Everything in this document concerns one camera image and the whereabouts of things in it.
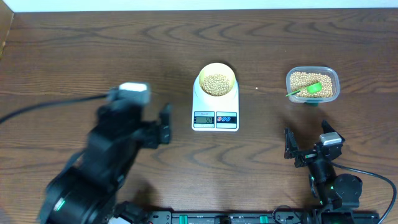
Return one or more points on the green plastic scoop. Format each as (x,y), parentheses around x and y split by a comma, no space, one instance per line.
(305,90)

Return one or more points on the white digital kitchen scale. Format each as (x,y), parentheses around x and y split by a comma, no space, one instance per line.
(215,113)

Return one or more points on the yellow bowl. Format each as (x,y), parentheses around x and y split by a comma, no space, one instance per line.
(214,68)

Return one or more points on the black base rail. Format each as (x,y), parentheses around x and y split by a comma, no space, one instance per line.
(128,214)

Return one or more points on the soybeans in bowl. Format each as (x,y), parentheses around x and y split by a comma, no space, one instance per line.
(216,84)

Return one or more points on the clear plastic container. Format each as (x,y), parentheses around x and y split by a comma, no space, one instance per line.
(323,70)

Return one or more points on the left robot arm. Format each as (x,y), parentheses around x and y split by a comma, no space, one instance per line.
(85,190)

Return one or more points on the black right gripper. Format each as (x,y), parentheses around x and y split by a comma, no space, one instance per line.
(291,146)

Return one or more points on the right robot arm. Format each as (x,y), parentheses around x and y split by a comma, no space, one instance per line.
(335,192)

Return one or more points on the soybeans in container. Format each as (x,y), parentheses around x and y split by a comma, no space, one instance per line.
(301,80)

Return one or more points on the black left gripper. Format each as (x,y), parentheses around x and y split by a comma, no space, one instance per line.
(152,135)

